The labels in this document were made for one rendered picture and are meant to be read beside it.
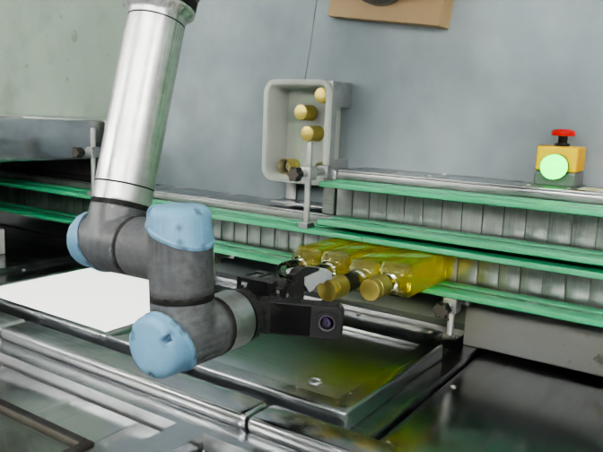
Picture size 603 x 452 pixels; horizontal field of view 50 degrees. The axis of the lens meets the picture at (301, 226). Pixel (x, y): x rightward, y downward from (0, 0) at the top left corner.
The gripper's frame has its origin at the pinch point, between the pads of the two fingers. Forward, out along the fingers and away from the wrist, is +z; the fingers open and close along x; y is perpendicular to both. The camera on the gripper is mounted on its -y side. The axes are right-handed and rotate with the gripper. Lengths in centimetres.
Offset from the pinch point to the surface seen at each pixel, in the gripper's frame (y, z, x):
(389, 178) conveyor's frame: 5.7, 30.5, -15.0
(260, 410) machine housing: -0.3, -17.3, 13.2
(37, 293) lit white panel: 67, -5, 12
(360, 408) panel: -11.4, -9.6, 12.5
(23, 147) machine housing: 104, 17, -15
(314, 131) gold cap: 28, 38, -23
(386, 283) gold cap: -7.2, 4.9, -1.3
